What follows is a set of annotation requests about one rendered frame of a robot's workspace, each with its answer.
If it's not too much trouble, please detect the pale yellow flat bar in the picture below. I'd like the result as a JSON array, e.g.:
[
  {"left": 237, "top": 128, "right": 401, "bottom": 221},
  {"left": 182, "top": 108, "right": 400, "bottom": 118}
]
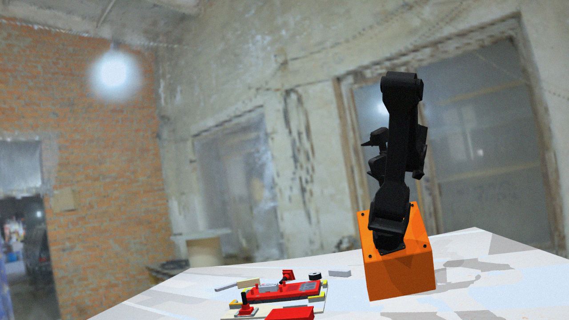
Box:
[{"left": 236, "top": 277, "right": 260, "bottom": 289}]

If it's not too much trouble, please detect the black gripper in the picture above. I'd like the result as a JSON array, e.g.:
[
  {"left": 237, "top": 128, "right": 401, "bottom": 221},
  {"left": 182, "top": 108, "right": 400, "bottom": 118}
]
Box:
[{"left": 361, "top": 127, "right": 389, "bottom": 187}]

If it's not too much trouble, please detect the white rectangular block with black markings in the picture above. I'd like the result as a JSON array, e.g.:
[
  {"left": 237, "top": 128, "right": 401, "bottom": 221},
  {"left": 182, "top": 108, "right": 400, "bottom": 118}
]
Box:
[{"left": 258, "top": 282, "right": 279, "bottom": 293}]

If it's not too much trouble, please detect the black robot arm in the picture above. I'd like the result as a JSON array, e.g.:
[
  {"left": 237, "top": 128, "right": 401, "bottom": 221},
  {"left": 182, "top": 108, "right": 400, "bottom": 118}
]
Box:
[{"left": 368, "top": 71, "right": 428, "bottom": 256}]

